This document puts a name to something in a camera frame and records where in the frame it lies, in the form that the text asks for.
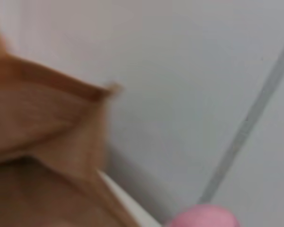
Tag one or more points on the brown jute handbag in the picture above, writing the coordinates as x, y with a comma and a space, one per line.
38, 142

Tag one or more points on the pink peach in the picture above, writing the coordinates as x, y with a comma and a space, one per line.
203, 217

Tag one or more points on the thin dark wall strip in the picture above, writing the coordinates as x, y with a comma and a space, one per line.
251, 118

